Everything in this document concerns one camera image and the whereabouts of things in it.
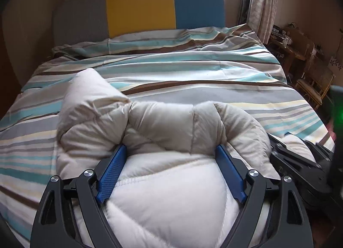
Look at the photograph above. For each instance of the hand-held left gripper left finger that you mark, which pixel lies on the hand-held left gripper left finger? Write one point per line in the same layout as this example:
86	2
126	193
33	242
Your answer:
111	173

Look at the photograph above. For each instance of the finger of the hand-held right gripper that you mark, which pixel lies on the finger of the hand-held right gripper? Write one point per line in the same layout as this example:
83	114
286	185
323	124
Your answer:
292	160
277	142

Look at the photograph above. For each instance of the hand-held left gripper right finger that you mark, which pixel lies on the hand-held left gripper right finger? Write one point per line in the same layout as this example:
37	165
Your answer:
231	173

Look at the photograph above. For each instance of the beige down jacket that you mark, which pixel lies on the beige down jacket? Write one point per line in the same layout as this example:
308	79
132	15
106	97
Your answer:
160	130

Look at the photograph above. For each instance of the wicker chair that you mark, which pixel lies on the wicker chair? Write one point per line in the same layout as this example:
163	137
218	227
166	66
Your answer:
319	79

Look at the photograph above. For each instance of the wooden desk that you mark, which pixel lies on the wooden desk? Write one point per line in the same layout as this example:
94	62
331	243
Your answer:
292	47

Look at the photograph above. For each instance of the white printed box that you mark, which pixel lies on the white printed box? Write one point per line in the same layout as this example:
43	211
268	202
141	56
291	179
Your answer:
336	63

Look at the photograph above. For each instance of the striped bed sheet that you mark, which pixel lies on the striped bed sheet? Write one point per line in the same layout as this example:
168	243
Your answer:
187	76

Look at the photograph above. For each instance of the patterned beige curtain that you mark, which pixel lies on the patterned beige curtain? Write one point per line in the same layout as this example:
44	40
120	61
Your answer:
264	4

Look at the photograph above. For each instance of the grey yellow blue headboard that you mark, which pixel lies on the grey yellow blue headboard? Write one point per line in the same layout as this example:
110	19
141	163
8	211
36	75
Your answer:
139	6

